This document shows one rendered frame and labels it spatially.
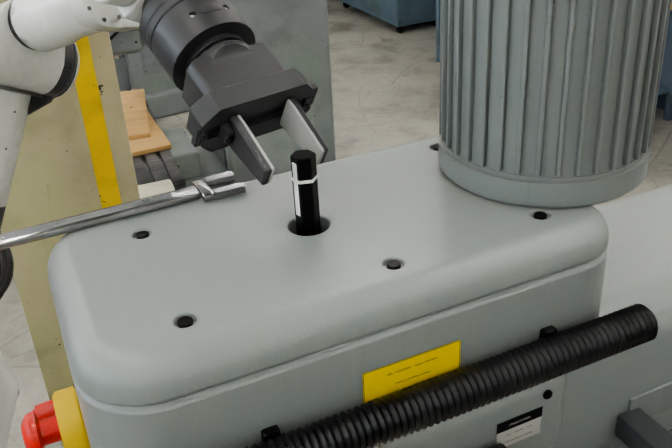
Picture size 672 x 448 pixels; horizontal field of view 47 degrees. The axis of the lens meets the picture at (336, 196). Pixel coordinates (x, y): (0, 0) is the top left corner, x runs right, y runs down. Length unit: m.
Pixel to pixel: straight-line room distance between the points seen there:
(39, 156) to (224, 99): 1.81
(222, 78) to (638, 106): 0.36
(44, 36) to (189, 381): 0.49
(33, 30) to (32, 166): 1.55
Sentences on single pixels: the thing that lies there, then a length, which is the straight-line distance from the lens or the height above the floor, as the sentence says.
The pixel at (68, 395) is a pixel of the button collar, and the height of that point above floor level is 1.79.
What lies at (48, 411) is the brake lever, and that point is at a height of 1.71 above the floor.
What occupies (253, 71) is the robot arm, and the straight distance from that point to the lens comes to 0.71.
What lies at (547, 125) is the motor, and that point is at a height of 1.97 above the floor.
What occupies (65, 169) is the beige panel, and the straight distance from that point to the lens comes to 2.48.
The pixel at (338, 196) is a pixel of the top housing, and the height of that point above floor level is 1.89.
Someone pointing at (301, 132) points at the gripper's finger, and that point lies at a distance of 0.70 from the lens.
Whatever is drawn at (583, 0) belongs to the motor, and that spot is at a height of 2.07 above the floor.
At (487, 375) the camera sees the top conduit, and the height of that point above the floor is 1.80.
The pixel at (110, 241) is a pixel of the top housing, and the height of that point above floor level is 1.89.
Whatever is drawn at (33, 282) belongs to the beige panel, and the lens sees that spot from 2.63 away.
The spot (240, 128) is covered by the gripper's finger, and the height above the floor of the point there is 1.98.
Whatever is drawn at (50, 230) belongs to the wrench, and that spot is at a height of 1.90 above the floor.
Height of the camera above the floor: 2.23
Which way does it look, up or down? 27 degrees down
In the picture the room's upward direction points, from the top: 3 degrees counter-clockwise
